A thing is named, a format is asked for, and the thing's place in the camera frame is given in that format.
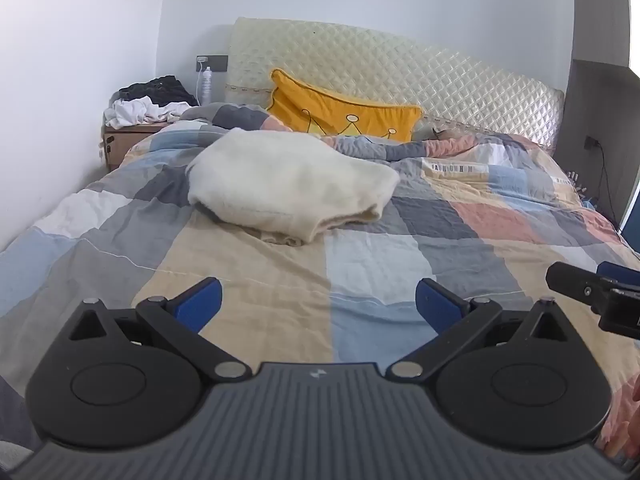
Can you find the black clothes pile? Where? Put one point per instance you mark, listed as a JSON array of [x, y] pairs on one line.
[[157, 89]]

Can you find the grey wall socket panel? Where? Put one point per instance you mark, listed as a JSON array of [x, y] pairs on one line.
[[212, 63]]

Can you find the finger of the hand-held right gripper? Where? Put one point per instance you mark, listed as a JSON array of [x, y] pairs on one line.
[[575, 282], [620, 271]]

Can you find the wooden nightstand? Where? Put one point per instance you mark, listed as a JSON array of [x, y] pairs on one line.
[[120, 140]]

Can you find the cream quilted headboard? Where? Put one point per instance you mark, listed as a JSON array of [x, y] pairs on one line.
[[400, 75]]

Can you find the white plastic bottle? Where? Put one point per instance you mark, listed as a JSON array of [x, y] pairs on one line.
[[207, 87]]

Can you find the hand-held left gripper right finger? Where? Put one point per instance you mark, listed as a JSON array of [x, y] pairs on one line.
[[440, 305]]

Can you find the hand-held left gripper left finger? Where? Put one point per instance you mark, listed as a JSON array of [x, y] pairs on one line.
[[197, 305]]

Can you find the blue panel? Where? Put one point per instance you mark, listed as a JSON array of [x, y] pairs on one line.
[[631, 217]]

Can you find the cream striped sweater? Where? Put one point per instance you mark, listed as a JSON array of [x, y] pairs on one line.
[[290, 185]]

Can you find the yellow crown pillow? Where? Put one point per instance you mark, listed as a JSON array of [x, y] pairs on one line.
[[345, 110]]

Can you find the checkered patchwork quilt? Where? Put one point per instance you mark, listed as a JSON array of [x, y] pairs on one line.
[[350, 270]]

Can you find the white clothes pile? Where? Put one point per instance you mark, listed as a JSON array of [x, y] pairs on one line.
[[137, 110]]

